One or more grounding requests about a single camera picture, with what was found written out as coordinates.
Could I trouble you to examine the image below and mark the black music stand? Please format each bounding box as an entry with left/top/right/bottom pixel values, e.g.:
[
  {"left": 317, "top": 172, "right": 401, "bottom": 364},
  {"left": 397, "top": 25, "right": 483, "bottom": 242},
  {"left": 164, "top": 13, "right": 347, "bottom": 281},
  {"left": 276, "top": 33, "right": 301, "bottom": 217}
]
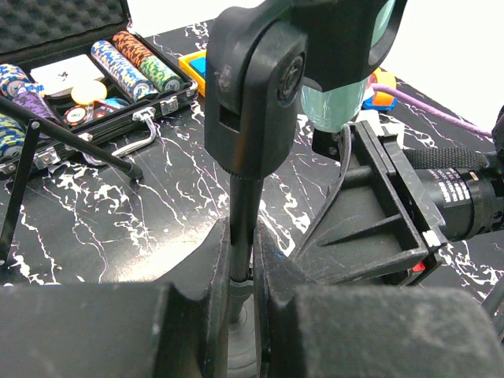
[{"left": 1, "top": 98, "right": 143, "bottom": 267}]

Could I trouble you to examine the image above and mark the black poker chip case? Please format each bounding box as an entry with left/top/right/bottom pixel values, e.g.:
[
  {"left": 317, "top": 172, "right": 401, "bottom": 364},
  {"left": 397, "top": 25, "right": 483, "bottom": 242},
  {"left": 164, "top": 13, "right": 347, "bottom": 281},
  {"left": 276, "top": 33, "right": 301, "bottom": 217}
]
[{"left": 1, "top": 1, "right": 198, "bottom": 178}]

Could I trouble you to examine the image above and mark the white playing card deck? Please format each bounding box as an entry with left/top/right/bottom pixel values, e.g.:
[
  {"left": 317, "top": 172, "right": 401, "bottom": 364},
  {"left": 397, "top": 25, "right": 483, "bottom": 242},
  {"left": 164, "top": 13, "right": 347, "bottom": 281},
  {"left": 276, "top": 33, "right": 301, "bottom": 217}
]
[{"left": 30, "top": 54, "right": 105, "bottom": 97}]

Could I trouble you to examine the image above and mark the black microphone desk stand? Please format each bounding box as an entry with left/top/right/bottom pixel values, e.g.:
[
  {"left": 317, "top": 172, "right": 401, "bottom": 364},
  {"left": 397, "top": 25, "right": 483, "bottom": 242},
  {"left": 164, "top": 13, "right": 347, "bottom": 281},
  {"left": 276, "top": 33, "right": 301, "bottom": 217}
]
[{"left": 205, "top": 1, "right": 406, "bottom": 377}]

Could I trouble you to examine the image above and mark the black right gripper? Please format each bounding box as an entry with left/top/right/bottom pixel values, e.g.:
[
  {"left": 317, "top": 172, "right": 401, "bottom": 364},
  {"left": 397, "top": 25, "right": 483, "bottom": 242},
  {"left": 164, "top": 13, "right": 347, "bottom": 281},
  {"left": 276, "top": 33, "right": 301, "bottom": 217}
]
[{"left": 290, "top": 121, "right": 503, "bottom": 285}]

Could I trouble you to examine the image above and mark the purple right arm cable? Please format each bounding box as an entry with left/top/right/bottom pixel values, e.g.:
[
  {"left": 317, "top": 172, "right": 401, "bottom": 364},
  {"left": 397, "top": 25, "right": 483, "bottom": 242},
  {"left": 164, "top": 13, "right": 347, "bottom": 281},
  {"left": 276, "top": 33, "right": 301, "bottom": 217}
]
[{"left": 369, "top": 82, "right": 495, "bottom": 139}]

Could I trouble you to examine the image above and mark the mint green toy microphone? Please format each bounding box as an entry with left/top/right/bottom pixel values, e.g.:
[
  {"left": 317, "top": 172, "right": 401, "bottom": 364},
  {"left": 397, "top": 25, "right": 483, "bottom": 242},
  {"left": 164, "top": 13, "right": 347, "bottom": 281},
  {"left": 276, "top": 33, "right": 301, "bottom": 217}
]
[{"left": 295, "top": 1, "right": 406, "bottom": 132}]

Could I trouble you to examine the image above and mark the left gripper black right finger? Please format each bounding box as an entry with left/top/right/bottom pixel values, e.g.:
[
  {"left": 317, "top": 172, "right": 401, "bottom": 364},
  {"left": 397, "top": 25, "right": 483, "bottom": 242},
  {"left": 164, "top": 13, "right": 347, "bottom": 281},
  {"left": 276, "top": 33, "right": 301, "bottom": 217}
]
[{"left": 253, "top": 226, "right": 503, "bottom": 377}]

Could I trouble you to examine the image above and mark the orange blue toy brick stack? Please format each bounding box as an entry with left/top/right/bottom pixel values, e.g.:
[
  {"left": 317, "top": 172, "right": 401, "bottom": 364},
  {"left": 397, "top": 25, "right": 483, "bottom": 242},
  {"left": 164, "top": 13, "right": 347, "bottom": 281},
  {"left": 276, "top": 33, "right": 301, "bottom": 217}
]
[{"left": 361, "top": 68, "right": 397, "bottom": 112}]

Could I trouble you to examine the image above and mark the yellow round dealer chip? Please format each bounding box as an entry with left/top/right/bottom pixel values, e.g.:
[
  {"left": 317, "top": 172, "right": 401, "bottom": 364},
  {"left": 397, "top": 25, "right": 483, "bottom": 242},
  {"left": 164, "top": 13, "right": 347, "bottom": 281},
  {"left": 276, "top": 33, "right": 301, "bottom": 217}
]
[{"left": 71, "top": 80, "right": 108, "bottom": 105}]

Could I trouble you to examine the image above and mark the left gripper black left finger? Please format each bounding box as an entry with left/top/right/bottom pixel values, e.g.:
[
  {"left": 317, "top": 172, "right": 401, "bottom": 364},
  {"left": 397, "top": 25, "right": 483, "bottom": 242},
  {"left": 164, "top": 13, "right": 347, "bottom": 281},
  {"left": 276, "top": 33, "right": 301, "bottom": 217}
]
[{"left": 1, "top": 219, "right": 230, "bottom": 377}]

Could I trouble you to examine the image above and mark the yellow toy brick tray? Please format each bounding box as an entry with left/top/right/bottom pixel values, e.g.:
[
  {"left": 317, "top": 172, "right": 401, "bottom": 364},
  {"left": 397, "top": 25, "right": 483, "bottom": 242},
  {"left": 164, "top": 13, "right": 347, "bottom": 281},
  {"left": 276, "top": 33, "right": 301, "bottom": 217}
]
[{"left": 178, "top": 50, "right": 206, "bottom": 97}]

